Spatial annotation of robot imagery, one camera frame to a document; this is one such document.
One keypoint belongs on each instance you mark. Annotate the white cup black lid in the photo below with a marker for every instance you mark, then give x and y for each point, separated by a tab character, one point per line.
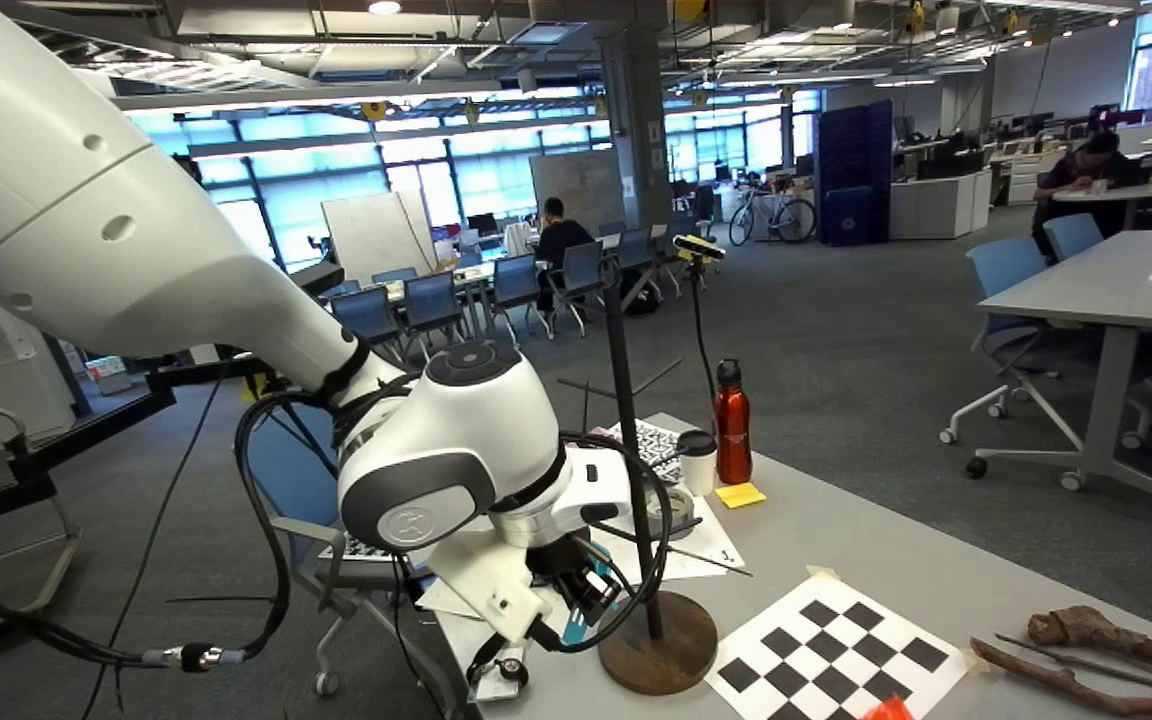
697	464

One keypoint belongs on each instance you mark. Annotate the black pole wooden base stand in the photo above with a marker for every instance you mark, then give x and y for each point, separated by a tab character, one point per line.
662	644

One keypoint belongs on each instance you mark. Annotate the seated person dark shirt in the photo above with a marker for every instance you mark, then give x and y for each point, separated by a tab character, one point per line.
561	240

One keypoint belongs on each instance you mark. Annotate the black white checkerboard sheet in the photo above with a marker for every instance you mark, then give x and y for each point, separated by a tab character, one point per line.
829	653

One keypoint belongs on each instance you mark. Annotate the blue office chair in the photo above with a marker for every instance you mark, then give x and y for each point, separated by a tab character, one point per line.
1017	304

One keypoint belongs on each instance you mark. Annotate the blue cabinet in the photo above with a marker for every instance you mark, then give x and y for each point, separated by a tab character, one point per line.
852	173

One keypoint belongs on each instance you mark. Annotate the white printed paper sheets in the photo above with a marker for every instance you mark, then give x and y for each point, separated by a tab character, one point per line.
697	532

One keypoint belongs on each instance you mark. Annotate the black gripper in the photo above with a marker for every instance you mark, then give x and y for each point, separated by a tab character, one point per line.
576	570

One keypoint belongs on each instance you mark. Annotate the yellow sticky note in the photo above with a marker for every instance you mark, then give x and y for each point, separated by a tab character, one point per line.
741	497

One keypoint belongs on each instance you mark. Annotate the black camera stand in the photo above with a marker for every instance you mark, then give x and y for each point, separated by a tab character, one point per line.
700	295

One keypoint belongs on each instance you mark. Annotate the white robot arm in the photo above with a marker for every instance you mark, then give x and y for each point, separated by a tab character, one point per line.
138	224

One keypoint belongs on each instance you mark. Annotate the orange plastic bag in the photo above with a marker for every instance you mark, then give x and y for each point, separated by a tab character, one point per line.
888	708

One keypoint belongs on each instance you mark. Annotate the white whiteboard panel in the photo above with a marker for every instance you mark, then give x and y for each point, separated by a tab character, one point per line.
378	232

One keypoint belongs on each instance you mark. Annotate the large grey meeting table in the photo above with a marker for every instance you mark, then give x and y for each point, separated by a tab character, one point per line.
1121	286

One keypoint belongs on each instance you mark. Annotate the red water bottle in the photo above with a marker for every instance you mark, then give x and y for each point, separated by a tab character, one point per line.
733	426

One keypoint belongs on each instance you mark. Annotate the person in black clothes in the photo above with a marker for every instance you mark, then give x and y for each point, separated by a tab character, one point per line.
1090	173

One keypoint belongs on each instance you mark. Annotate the brown driftwood stick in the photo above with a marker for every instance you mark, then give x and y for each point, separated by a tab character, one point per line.
1111	634
1058	682

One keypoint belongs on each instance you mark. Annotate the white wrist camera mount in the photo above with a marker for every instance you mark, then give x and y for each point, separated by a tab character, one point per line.
498	600

